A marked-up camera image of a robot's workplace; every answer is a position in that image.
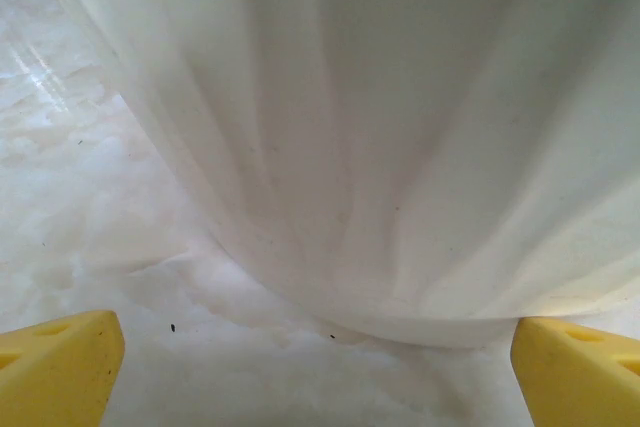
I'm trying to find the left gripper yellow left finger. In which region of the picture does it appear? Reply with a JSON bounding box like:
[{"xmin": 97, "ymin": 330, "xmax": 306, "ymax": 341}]
[{"xmin": 0, "ymin": 310, "xmax": 126, "ymax": 427}]

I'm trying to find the cream plastic waste bin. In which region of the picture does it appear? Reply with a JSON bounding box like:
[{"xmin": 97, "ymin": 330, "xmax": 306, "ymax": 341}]
[{"xmin": 24, "ymin": 0, "xmax": 640, "ymax": 351}]

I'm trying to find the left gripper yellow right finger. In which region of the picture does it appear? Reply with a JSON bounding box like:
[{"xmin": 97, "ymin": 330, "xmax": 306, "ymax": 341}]
[{"xmin": 509, "ymin": 316, "xmax": 640, "ymax": 427}]

